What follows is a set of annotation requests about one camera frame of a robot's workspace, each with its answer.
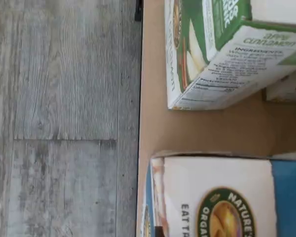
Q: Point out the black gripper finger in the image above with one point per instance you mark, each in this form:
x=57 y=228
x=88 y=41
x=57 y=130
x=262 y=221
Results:
x=159 y=232

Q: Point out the blue flax plus oatmeal box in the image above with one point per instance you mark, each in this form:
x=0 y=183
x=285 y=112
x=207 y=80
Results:
x=212 y=197

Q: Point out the black metal shelf unit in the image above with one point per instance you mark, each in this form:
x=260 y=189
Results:
x=212 y=128

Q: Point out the green apple cinnamon oatmeal box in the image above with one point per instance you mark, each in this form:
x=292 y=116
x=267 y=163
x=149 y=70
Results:
x=286 y=93
x=212 y=61

